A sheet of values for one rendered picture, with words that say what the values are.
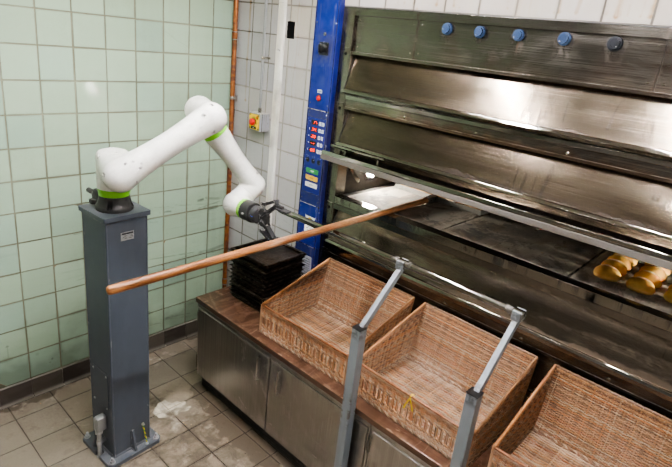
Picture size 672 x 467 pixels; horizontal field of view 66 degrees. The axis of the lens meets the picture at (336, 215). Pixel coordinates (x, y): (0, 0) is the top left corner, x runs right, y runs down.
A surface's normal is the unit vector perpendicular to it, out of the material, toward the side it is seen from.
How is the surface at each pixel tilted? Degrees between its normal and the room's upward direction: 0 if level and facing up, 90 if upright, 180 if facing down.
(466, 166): 70
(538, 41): 90
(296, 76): 90
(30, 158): 90
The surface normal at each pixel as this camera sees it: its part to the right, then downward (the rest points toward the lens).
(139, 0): 0.73, 0.29
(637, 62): -0.67, 0.17
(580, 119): -0.59, -0.16
